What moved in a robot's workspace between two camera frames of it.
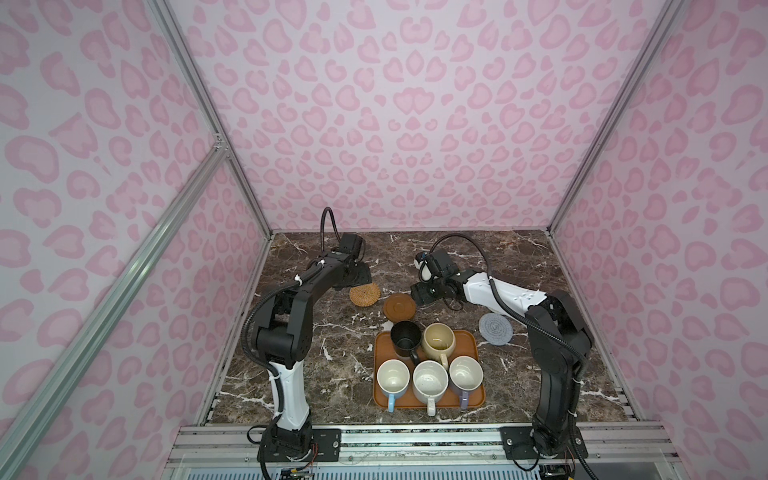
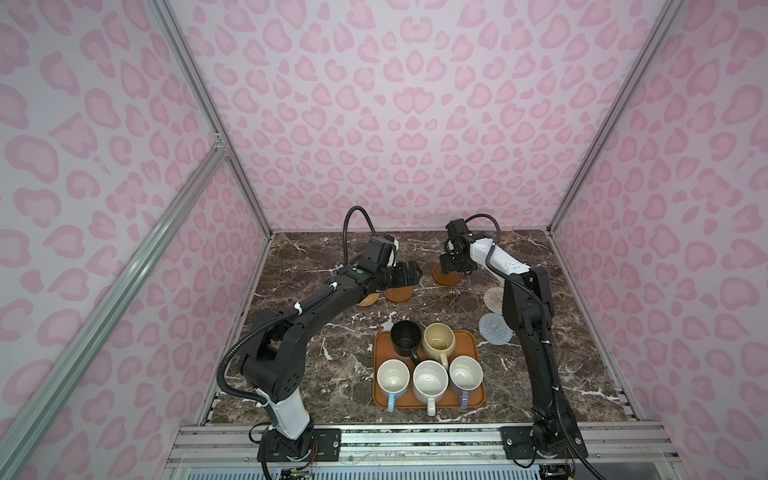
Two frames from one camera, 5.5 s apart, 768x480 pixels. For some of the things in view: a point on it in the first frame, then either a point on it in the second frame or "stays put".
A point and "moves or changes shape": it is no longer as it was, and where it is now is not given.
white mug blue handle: [393, 376] stays put
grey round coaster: [495, 329] stays put
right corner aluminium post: [669, 13] stays put
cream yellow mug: [438, 340] stays put
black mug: [406, 337] stays put
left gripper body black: [361, 274] -> [394, 277]
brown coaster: [399, 307] moves or changes shape
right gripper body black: [427, 292] -> [455, 263]
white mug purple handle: [465, 375] stays put
